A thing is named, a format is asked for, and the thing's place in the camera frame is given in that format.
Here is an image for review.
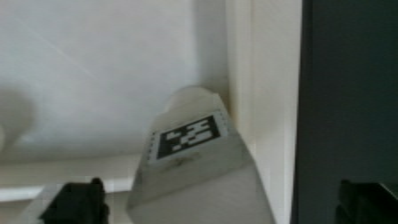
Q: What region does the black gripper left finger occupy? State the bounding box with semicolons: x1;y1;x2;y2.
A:
39;178;110;224

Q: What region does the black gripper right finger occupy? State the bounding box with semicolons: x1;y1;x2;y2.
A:
334;180;398;224

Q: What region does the white table leg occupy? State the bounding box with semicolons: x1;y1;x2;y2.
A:
126;87;275;224

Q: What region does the white square tabletop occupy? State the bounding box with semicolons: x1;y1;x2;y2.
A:
0;0;229;224

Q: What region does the white U-shaped obstacle fence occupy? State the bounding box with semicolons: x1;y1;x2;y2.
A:
225;0;303;224

